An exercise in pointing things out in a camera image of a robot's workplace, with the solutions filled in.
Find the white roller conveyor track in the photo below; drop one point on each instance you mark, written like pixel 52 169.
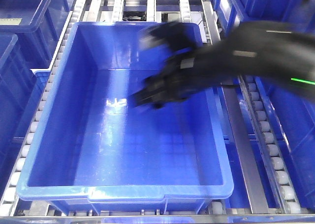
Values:
pixel 276 170

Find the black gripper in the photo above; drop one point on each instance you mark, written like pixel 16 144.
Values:
pixel 180 75

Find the large blue plastic bin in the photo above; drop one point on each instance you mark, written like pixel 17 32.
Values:
pixel 93 151

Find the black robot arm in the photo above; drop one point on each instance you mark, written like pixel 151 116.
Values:
pixel 260 48

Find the blue bin upper left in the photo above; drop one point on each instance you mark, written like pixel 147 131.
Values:
pixel 38 25

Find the blue bin upper right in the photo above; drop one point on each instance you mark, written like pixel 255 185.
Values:
pixel 232 12

